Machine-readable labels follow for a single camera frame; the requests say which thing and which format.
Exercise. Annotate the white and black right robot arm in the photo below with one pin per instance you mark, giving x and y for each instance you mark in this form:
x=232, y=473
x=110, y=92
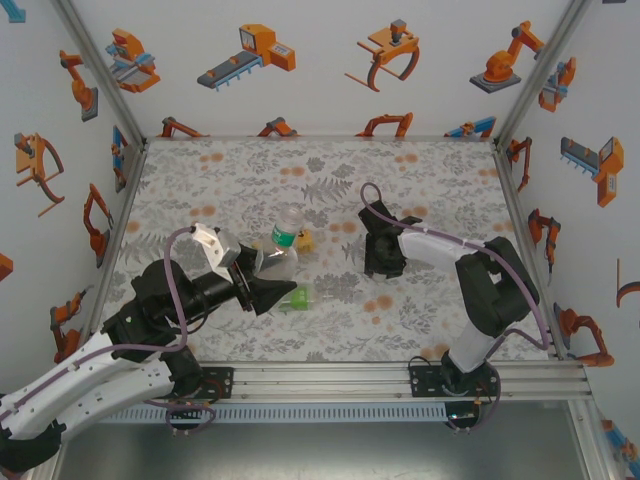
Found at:
x=480, y=345

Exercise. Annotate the small controller board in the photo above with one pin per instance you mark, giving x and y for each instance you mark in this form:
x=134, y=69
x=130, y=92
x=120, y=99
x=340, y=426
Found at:
x=185, y=410
x=462, y=416

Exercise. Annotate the aluminium back rail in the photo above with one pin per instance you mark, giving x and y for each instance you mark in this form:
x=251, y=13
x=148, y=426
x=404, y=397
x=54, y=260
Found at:
x=320, y=138

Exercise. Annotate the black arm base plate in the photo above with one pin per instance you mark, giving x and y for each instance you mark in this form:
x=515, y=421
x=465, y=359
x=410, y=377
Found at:
x=225, y=382
x=420, y=382

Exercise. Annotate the grey metal sheet panel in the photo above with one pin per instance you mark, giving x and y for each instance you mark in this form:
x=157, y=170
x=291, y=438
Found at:
x=320, y=450

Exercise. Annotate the aluminium side rail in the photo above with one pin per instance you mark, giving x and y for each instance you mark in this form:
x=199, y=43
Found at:
x=524, y=225
x=129, y=190

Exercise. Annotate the long aluminium base rail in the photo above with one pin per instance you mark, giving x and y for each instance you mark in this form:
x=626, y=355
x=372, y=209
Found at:
x=325, y=382

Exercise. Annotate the aluminium frame post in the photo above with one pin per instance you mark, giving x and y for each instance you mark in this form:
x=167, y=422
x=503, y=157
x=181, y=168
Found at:
x=538, y=75
x=104, y=75

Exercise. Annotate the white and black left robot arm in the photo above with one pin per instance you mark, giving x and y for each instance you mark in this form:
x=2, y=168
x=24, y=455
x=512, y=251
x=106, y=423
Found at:
x=100, y=395

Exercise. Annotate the small clear bottle green label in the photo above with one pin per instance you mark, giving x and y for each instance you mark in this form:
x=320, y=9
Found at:
x=297, y=297

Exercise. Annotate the yellow labelled plastic bottle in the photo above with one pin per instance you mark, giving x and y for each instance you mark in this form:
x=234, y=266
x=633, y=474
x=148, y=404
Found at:
x=306, y=242

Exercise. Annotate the clear bottle green white label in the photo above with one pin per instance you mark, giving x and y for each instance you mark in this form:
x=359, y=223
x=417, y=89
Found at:
x=283, y=235

